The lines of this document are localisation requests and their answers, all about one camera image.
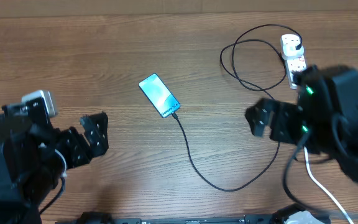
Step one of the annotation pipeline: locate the black charger cable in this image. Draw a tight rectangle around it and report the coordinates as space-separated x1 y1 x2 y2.
171 24 303 192

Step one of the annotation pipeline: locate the white power strip cord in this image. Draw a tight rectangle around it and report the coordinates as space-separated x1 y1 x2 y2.
303 146 354 224

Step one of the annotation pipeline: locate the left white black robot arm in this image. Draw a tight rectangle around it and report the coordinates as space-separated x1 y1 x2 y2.
0 108 109 223

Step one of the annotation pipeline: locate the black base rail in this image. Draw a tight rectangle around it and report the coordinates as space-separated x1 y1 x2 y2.
57 212 273 224

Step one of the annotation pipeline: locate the blue Galaxy smartphone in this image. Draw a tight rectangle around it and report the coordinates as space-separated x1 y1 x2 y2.
139 73 181 118

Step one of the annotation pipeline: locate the white power strip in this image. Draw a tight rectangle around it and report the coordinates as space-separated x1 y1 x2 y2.
280 34 306 90

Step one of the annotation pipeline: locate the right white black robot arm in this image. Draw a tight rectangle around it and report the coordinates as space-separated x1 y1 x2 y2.
245 65 358 210

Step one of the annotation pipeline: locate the white charger plug adapter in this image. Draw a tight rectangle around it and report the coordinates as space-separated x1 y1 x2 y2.
282 44 305 60

